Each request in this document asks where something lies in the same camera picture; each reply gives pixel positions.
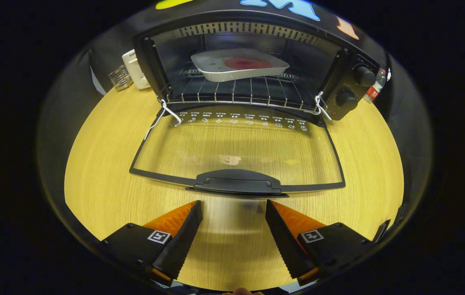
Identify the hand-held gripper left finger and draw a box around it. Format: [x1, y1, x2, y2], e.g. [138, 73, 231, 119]
[99, 200, 203, 286]

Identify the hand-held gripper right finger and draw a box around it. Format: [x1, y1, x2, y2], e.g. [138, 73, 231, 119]
[265, 200, 374, 286]

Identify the glass toaster oven door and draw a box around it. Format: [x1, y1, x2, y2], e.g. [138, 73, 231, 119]
[129, 104, 346, 198]

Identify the white square plate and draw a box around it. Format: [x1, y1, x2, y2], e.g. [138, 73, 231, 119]
[191, 48, 290, 82]

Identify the black toaster oven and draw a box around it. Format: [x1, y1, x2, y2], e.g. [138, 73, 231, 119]
[129, 10, 388, 198]

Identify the pink round ham slice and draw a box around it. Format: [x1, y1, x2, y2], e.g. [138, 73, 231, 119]
[224, 57, 273, 70]

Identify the white bread toaster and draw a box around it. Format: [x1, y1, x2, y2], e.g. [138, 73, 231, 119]
[122, 49, 151, 90]

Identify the black chair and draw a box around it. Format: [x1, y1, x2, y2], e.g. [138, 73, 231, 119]
[374, 219, 392, 243]

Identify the clear plastic water bottle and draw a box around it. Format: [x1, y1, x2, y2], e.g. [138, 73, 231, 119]
[363, 68, 387, 103]

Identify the black backdrop cloth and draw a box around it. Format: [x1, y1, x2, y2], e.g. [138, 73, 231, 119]
[38, 0, 433, 230]

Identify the white string tie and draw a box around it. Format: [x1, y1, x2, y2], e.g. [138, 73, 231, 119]
[144, 100, 183, 140]
[314, 91, 332, 121]

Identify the metal oven wire rack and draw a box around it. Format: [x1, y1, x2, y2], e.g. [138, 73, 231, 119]
[161, 68, 320, 112]

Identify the metal wire basket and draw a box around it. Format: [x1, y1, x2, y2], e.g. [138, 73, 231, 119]
[108, 65, 133, 91]

